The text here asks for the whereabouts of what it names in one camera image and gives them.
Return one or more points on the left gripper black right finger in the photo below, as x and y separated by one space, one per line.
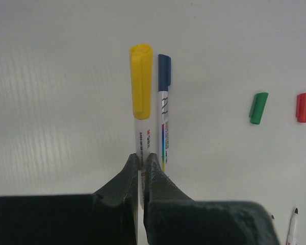
171 217

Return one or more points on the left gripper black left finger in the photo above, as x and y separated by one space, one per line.
107 216

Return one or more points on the white pen yellow end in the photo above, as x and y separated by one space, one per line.
142 141

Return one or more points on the white pen blue end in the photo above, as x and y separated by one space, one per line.
163 129

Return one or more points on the green pen cap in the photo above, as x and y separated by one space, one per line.
257 107

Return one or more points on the blue pen cap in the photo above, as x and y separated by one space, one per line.
164 72

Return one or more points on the yellow pen cap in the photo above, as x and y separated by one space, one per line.
141 76

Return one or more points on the white pen red end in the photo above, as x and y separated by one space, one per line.
293 226

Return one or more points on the red pen cap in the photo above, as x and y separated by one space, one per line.
301 108

